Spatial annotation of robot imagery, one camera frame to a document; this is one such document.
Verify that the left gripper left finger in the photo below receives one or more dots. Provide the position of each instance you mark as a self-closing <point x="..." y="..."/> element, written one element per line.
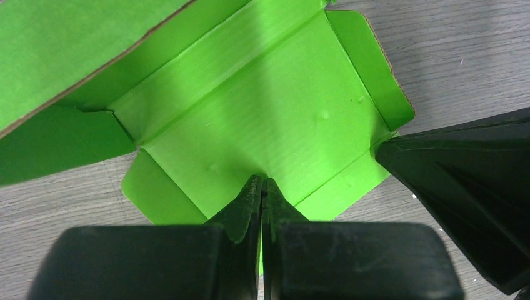
<point x="214" y="260"/>

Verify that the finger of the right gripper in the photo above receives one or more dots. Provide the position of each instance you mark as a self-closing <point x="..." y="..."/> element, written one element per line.
<point x="473" y="178"/>

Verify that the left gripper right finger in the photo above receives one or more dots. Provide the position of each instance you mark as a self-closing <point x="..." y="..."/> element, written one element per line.
<point x="305" y="259"/>

